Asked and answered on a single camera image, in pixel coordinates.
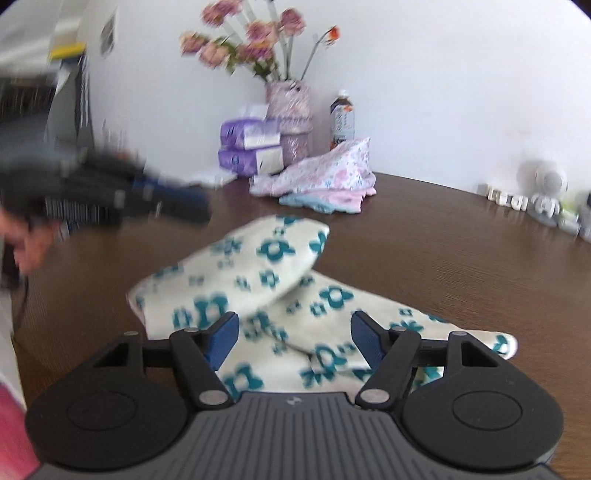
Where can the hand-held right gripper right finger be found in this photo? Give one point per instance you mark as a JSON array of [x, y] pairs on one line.
[[367, 340]]

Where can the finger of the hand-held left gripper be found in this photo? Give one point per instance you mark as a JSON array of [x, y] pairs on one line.
[[184, 205]]

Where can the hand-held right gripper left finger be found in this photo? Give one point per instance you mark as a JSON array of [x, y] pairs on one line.
[[224, 340]]

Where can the cream teal-flowered garment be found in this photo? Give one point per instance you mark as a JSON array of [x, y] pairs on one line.
[[277, 258]]

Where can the pink floral folded clothes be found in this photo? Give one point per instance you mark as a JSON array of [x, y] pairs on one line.
[[328, 170]]

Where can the person's left hand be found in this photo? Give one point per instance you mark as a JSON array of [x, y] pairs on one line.
[[34, 242]]

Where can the crumpled white tissue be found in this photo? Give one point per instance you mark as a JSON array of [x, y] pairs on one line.
[[214, 180]]

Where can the sealed purple tissue pack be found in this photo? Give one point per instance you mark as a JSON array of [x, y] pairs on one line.
[[244, 161]]

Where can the dark furniture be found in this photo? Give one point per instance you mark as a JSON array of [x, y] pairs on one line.
[[83, 106]]

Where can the opened purple tissue pack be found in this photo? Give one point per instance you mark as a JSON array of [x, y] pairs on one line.
[[244, 134]]

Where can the teal folded cloth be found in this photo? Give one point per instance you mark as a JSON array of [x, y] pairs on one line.
[[304, 202]]

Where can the purple mottled vase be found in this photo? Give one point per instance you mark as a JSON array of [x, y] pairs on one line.
[[291, 120]]

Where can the pink folded cloth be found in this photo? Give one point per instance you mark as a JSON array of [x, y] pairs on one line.
[[353, 201]]

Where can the brown tea bottle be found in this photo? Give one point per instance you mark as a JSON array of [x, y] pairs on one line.
[[342, 122]]

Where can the dried pink rose bouquet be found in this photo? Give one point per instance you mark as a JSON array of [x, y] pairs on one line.
[[258, 41]]

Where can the bright pink fabric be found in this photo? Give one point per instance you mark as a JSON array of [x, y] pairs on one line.
[[11, 429]]

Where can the white robot-shaped speaker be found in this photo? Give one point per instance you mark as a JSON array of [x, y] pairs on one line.
[[549, 189]]

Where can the green and white small pack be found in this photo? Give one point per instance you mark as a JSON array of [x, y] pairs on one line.
[[570, 217]]

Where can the grey patterned tin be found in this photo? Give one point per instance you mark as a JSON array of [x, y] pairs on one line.
[[586, 221]]

